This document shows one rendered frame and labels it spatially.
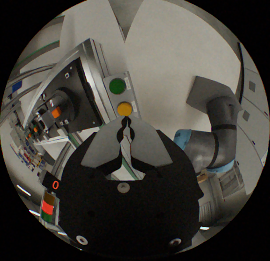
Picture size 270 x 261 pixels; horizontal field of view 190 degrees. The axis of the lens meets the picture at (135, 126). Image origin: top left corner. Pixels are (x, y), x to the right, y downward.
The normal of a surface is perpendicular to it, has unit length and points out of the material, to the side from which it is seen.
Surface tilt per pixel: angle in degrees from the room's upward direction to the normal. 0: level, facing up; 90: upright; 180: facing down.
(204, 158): 33
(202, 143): 67
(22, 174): 90
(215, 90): 90
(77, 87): 0
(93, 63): 0
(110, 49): 0
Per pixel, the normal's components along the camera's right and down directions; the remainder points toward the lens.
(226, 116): -0.71, 0.07
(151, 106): -0.03, 0.58
